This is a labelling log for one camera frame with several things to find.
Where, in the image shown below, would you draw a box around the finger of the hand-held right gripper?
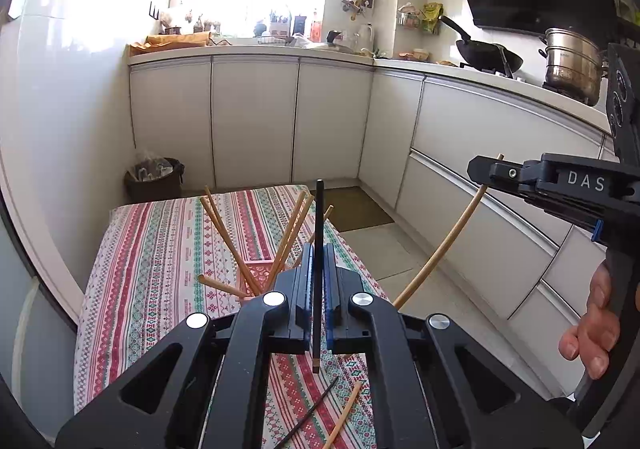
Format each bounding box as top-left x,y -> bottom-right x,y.
467,155 -> 526,191

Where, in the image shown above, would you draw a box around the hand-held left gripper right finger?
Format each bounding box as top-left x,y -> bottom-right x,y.
322,243 -> 583,449

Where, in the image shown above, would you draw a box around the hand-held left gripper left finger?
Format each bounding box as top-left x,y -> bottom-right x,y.
55,243 -> 315,449

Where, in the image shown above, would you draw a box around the pink perforated utensil holder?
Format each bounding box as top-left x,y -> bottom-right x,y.
239,261 -> 301,304

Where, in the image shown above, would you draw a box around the wooden chopstick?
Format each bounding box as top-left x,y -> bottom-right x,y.
292,204 -> 335,270
199,196 -> 258,297
392,153 -> 505,311
322,381 -> 363,449
196,274 -> 248,301
275,194 -> 316,277
265,190 -> 307,292
202,185 -> 263,297

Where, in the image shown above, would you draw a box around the black chopstick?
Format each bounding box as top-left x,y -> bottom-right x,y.
275,375 -> 341,449
312,179 -> 325,374

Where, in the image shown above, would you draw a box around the person's right hand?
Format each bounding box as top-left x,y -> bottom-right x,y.
558,260 -> 621,380

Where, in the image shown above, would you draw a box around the gas stove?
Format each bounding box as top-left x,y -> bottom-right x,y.
457,60 -> 596,105

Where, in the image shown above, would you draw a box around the brown floor mat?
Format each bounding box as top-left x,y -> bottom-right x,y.
320,186 -> 396,232

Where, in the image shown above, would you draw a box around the stainless steel pot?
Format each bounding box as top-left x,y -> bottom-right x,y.
539,28 -> 608,107

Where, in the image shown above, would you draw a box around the black wok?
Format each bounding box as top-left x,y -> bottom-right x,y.
439,15 -> 525,75

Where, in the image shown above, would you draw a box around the patterned woven tablecloth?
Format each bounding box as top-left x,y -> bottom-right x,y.
74,184 -> 396,449

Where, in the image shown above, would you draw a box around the yellow snack bag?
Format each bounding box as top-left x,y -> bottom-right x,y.
424,3 -> 445,35

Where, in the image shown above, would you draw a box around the white jug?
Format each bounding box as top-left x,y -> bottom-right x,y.
356,22 -> 377,55

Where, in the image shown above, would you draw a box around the dark trash bin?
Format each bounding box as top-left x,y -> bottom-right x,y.
124,150 -> 186,204

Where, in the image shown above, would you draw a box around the white base cabinets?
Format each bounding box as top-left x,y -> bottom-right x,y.
129,54 -> 640,400

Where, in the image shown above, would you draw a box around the white countertop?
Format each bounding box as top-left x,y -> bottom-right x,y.
127,40 -> 621,135

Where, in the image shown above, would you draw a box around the orange cloth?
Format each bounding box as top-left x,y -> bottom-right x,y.
130,32 -> 213,56

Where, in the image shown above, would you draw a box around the white refrigerator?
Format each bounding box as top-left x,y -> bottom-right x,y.
0,0 -> 188,330

